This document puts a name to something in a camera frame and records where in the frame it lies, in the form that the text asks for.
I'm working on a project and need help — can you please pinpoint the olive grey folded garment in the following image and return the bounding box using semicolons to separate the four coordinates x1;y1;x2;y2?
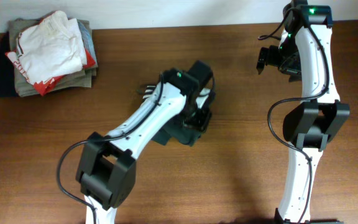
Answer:
8;19;98;97

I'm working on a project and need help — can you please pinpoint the black folded garment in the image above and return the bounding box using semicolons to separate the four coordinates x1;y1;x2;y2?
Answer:
0;32;19;98

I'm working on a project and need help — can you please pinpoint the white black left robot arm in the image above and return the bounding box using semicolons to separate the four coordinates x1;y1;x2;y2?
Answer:
75;67;215;223

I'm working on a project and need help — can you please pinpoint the blue denim folded garment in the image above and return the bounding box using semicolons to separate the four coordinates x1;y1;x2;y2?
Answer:
78;20;98;68

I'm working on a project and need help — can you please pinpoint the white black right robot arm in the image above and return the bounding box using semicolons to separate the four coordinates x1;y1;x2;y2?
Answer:
256;0;350;224

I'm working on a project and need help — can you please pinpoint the dark green t-shirt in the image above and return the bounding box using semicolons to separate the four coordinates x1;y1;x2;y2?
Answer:
139;83;203;146

